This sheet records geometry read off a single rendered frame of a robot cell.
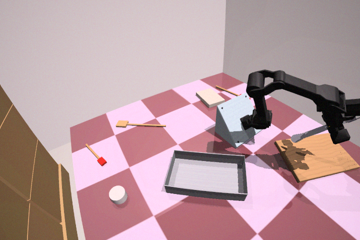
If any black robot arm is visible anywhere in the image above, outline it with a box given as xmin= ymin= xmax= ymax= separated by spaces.
xmin=240 ymin=69 xmax=360 ymax=130

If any white cylinder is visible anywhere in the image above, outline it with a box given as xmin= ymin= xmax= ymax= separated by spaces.
xmin=109 ymin=185 xmax=128 ymax=205

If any cream flat rectangular board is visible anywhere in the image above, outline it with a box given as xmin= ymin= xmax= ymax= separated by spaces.
xmin=196 ymin=88 xmax=225 ymax=108

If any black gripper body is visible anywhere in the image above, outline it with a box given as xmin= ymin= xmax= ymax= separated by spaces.
xmin=322 ymin=111 xmax=351 ymax=145

